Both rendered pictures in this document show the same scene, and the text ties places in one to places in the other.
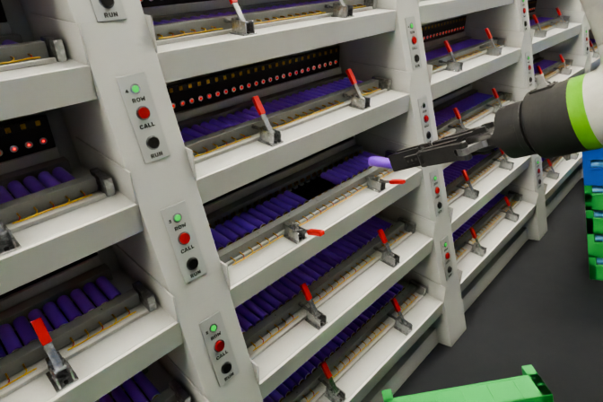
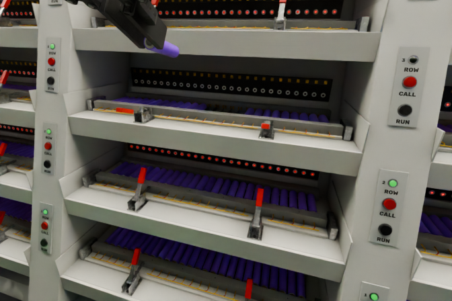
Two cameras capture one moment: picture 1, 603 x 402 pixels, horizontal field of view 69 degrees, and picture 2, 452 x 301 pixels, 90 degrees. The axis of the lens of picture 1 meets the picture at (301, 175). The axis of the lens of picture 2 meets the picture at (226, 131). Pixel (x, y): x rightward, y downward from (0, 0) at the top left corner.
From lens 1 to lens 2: 0.85 m
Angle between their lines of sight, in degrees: 54
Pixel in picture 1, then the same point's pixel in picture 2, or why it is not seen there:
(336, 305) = (163, 211)
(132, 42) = not seen: outside the picture
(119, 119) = not seen: outside the picture
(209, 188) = (81, 39)
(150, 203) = (44, 30)
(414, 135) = (369, 100)
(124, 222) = (32, 36)
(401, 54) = not seen: outside the picture
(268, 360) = (89, 195)
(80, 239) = (13, 34)
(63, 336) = (23, 93)
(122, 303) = not seen: hidden behind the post
